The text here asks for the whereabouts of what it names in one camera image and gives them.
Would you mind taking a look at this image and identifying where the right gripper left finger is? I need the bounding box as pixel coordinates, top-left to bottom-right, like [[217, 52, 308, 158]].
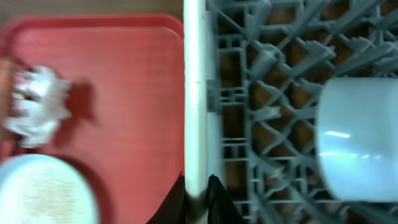
[[147, 174, 187, 224]]

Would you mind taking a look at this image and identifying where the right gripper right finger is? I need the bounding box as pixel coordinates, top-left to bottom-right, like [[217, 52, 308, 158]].
[[208, 174, 245, 224]]

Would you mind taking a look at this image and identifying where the light blue plate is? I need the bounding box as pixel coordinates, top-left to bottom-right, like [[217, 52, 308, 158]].
[[1, 154, 101, 224]]

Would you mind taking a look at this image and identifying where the light blue small bowl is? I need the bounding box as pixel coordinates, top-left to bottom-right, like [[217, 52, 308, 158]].
[[315, 78, 397, 202]]

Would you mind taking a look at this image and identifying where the white tissue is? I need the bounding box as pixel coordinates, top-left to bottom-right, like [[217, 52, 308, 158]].
[[3, 66, 72, 149]]

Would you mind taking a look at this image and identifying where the white plastic spoon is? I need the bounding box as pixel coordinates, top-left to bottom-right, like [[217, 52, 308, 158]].
[[183, 0, 208, 224]]

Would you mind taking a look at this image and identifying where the red snack wrapper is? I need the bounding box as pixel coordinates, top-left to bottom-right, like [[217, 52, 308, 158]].
[[12, 72, 30, 100]]

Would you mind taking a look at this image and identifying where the grey dishwasher rack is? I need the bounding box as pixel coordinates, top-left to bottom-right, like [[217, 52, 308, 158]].
[[206, 0, 397, 223]]

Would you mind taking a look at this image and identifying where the red serving tray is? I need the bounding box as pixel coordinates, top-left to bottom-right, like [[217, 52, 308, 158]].
[[1, 14, 184, 223]]

